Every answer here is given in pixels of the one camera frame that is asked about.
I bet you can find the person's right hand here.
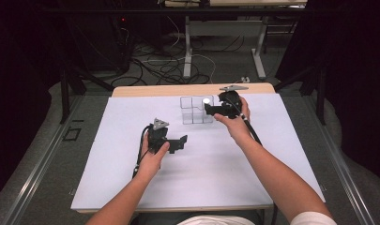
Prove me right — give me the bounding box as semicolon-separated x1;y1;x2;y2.
213;95;251;148

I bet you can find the white desk frame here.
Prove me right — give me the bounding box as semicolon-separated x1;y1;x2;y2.
163;0;308;81

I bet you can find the person's white shirt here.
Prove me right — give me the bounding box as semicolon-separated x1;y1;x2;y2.
176;211;338;225

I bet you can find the person's left hand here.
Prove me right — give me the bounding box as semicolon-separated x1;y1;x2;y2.
136;132;172;182

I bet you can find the black computer tower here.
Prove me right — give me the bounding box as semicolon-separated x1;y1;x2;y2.
106;14;135;73

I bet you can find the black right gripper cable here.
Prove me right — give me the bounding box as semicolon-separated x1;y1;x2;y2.
225;95;279;225

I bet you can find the black metal stand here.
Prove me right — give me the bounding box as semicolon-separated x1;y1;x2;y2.
59;60;115;125
273;60;328;127

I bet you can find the aluminium floor rail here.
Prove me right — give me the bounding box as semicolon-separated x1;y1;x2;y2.
301;95;377;225
2;94;85;225

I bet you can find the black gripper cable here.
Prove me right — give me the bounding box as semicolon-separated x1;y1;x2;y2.
131;124;152;180
225;95;279;225

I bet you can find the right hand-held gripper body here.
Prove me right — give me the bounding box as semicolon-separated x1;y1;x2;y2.
217;84;250;120

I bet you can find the white table mat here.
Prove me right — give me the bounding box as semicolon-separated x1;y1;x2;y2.
69;92;327;211

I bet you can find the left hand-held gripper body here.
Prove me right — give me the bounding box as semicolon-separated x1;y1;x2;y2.
146;117;179;155

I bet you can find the tangle of floor cables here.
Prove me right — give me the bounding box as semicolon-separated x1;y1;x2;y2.
110;15;246;88

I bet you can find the clear acrylic organizer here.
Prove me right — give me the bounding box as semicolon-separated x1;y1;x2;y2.
179;95;216;126

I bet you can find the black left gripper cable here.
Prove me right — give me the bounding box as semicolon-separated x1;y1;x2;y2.
131;124;152;180

